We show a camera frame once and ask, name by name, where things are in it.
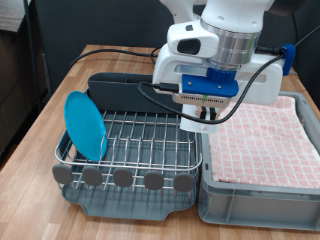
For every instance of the dark backdrop curtain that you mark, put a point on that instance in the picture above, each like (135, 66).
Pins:
(100, 23)

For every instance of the grey plastic drain tray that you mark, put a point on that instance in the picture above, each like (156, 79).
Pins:
(133, 206)

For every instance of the pink checkered cloth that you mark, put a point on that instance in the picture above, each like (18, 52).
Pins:
(266, 150)

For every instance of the grey plastic crate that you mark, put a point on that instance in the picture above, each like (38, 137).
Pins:
(260, 206)

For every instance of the wrist camera on blue mount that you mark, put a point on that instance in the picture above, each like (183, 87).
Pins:
(210, 88)

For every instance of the black metal pole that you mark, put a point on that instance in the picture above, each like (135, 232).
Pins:
(32, 50)

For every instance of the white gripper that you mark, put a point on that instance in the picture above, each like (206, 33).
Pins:
(266, 83)

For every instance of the dark grey cutlery holder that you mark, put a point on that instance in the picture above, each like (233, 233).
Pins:
(120, 96)

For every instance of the teal plastic plate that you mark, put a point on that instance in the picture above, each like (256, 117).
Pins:
(85, 126)

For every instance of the brown cabinet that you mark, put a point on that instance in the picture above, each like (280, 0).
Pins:
(13, 83)

